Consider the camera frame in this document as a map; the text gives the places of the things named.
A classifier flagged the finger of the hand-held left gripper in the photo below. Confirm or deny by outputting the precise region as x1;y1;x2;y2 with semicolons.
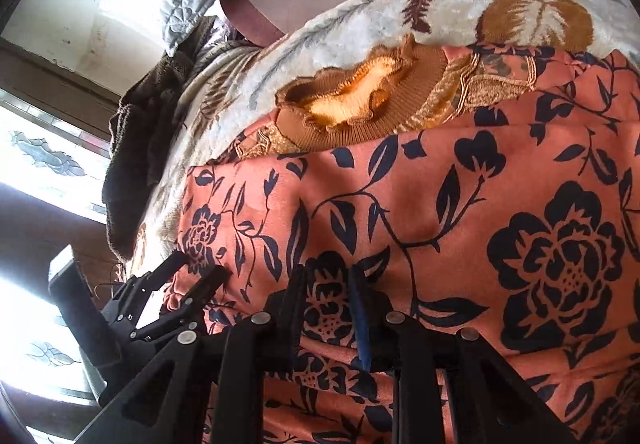
150;264;232;342
129;251;192;307

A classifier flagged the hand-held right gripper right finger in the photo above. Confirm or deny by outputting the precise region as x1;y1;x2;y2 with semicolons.
349;265;576;444

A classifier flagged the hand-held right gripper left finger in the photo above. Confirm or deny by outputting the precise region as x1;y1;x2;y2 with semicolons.
75;265;309;444

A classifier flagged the orange floral padded garment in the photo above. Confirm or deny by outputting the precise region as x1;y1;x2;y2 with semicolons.
170;32;640;444

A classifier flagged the dark brown knit cloth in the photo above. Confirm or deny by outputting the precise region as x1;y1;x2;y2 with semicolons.
101;17;216;262

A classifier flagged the etched glass window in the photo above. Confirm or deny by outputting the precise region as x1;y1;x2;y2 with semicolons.
0;87;118;405

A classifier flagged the purple striped cloth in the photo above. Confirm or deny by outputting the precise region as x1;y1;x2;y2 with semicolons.
200;14;261;70

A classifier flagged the cream leaf print blanket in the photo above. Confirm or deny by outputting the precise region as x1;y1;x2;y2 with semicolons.
127;0;631;275

